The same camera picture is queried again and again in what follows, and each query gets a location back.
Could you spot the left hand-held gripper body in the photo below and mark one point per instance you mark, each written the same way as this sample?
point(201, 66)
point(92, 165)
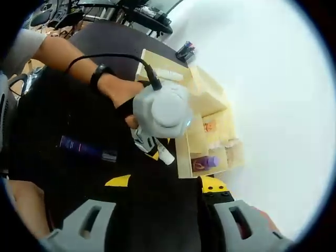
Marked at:
point(165, 113)

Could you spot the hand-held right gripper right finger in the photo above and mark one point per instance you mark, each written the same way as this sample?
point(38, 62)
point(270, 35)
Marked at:
point(262, 231)

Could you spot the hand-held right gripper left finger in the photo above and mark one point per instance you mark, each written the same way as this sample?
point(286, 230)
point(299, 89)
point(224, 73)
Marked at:
point(71, 228)

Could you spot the short white cosmetic tube bottle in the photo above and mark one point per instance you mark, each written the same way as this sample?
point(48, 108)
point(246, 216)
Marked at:
point(166, 155)

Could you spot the long white cosmetic tube bottle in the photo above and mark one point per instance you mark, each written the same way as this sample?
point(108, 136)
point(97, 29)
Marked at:
point(169, 74)

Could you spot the cream drawer organizer box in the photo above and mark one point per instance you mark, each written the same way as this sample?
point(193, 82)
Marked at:
point(210, 105)

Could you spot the cream drawer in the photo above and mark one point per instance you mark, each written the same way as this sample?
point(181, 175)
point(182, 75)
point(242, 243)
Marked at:
point(148, 59)

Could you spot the dark blue cosmetic spray bottle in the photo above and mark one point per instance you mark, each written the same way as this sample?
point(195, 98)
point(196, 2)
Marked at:
point(84, 148)

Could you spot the purple cosmetic bottle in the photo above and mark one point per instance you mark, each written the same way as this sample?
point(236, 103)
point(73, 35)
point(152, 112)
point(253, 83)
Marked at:
point(210, 162)

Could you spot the person's right hand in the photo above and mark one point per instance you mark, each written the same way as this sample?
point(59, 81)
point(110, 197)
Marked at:
point(266, 220)

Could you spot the person's left hand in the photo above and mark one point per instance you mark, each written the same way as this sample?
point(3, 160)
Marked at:
point(123, 94)

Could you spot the person's bare leg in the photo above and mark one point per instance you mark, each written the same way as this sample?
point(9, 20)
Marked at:
point(26, 207)

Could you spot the black mesh pen holder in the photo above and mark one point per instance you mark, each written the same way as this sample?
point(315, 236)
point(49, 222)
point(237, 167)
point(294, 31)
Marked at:
point(185, 53)

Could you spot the black wristband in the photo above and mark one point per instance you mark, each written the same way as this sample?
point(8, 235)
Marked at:
point(101, 74)

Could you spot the black background desk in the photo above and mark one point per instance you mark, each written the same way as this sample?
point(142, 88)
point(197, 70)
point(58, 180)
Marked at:
point(157, 25)

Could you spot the black table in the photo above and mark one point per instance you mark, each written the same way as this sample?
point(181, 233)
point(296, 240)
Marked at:
point(52, 115)

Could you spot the grey shirt sleeve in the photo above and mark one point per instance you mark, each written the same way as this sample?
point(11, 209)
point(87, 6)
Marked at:
point(23, 47)

